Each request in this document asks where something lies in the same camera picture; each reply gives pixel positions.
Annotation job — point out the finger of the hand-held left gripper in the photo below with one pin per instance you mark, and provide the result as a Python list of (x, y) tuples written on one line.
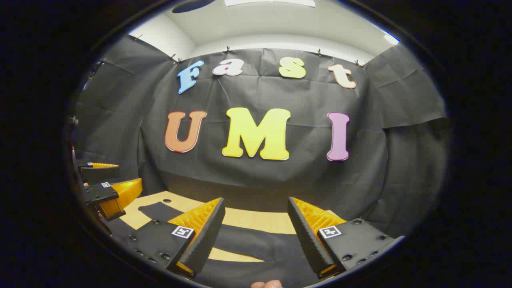
[(98, 174), (98, 194)]

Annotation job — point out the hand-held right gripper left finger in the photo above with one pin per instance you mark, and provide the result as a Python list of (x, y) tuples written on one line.
[(206, 236)]

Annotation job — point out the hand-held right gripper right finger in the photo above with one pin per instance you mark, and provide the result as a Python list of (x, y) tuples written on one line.
[(308, 236)]

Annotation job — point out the black backdrop cloth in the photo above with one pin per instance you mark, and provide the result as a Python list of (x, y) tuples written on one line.
[(260, 180)]

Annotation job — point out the white ceiling light panel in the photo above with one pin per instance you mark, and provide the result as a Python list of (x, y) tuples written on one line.
[(270, 2)]

